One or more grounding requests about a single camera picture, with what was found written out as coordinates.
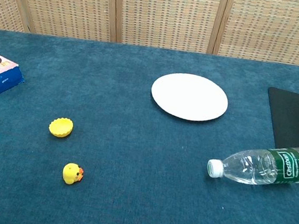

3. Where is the yellow rubber duck toy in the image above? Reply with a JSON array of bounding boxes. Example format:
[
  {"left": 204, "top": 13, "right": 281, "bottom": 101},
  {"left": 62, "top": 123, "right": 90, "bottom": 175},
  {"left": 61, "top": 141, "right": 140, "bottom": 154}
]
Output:
[{"left": 61, "top": 161, "right": 86, "bottom": 187}]

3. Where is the yellow fluted cup mold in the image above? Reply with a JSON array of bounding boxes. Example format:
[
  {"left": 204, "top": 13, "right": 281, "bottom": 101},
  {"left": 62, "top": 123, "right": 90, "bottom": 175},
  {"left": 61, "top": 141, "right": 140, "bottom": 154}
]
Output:
[{"left": 47, "top": 115, "right": 75, "bottom": 140}]

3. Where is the white round paper plate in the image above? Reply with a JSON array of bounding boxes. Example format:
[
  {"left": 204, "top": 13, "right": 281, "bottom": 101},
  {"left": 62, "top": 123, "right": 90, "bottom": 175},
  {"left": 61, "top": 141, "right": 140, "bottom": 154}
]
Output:
[{"left": 147, "top": 68, "right": 232, "bottom": 126}]

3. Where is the blue table cloth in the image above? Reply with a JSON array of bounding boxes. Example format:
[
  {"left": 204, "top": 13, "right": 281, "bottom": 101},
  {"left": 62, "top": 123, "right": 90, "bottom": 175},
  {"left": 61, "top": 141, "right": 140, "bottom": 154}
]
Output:
[{"left": 0, "top": 21, "right": 299, "bottom": 224}]

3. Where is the woven bamboo folding screen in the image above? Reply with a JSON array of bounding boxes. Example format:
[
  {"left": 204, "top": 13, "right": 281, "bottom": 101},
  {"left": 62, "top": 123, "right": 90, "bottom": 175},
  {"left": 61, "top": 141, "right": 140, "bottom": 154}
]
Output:
[{"left": 0, "top": 0, "right": 299, "bottom": 76}]

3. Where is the clear plastic water bottle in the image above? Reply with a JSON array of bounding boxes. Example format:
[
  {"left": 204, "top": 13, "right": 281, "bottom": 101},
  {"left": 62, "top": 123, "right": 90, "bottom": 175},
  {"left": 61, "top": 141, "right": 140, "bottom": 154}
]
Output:
[{"left": 205, "top": 132, "right": 299, "bottom": 193}]

